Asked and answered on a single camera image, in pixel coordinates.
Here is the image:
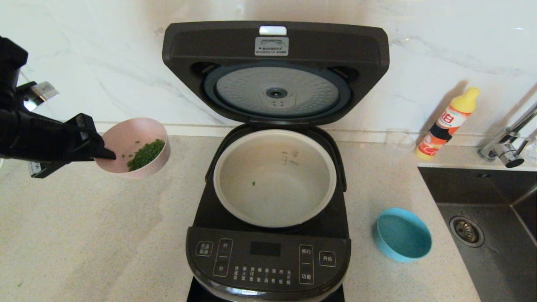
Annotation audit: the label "pink bowl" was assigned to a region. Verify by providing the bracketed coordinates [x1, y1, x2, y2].
[96, 118, 171, 180]

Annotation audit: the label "chopped green onions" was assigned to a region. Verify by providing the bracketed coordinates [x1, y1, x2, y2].
[123, 139, 165, 172]

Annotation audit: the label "blue bowl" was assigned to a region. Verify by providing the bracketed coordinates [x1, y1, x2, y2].
[373, 208, 433, 263]

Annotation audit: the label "black glass cooktop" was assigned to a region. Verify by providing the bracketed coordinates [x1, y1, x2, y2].
[188, 276, 344, 302]

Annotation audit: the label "clear glass cup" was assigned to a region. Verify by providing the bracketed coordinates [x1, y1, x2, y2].
[385, 129, 416, 152]

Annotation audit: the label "yellow orange detergent bottle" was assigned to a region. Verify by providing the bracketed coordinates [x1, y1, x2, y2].
[415, 88, 480, 161]

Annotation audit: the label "round metal sink drain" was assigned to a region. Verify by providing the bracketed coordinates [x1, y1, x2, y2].
[449, 216, 484, 247]

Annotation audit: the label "chrome faucet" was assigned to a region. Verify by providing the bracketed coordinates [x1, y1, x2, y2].
[477, 101, 537, 168]

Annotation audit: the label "dark steel sink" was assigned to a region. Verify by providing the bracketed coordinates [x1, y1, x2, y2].
[418, 167, 537, 302]

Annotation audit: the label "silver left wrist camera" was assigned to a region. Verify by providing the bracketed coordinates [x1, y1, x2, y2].
[17, 82, 60, 112]

